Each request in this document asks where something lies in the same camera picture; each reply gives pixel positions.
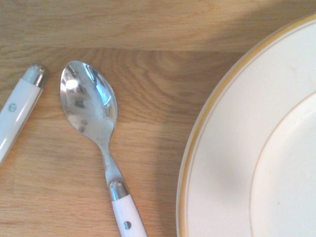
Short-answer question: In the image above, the white-handled metal fork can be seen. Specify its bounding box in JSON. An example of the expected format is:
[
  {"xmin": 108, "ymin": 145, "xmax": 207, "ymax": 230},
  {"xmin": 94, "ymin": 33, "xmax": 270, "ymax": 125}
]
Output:
[{"xmin": 0, "ymin": 64, "xmax": 50, "ymax": 166}]

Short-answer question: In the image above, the white plate with gold rim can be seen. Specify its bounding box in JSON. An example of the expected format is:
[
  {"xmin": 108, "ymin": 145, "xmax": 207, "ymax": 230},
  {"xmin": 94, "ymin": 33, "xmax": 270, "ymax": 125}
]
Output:
[{"xmin": 175, "ymin": 12, "xmax": 316, "ymax": 237}]

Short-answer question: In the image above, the white-handled metal spoon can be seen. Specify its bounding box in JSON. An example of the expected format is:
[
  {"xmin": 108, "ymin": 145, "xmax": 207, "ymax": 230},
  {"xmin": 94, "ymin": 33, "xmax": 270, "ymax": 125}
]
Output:
[{"xmin": 60, "ymin": 60, "xmax": 149, "ymax": 237}]

